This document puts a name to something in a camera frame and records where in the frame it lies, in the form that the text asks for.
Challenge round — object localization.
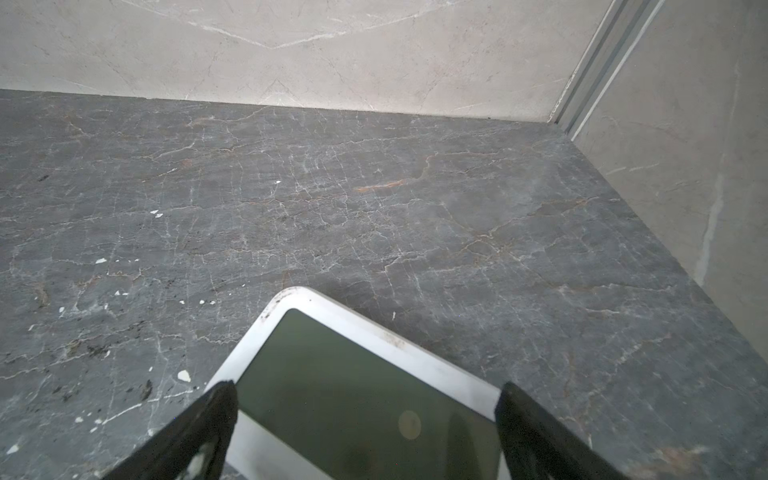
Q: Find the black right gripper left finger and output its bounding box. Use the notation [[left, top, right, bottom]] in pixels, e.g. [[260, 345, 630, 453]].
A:
[[105, 381, 238, 480]]

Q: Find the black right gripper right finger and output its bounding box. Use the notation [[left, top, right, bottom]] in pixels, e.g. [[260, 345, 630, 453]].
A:
[[494, 382, 626, 480]]

